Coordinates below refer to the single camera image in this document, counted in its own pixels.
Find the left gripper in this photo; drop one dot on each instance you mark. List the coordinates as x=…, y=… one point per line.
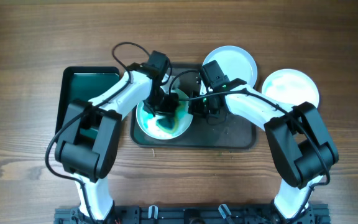
x=162, y=107

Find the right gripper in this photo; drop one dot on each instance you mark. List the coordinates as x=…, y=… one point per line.
x=202, y=109

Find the white plate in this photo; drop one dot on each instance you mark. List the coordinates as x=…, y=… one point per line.
x=291, y=86
x=147, y=122

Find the light blue plate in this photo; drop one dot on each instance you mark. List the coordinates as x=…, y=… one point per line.
x=235, y=62

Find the green yellow sponge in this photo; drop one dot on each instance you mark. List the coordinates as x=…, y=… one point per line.
x=168, y=124

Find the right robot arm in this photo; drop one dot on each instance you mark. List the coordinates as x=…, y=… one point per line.
x=301, y=146

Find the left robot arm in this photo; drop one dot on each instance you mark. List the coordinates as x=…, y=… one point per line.
x=86, y=144

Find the dark grey serving tray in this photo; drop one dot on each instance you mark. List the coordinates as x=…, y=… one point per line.
x=229, y=132

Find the black rectangular water tray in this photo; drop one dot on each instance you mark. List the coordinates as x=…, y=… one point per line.
x=83, y=83

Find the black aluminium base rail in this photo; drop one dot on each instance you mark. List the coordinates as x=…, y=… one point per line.
x=254, y=213

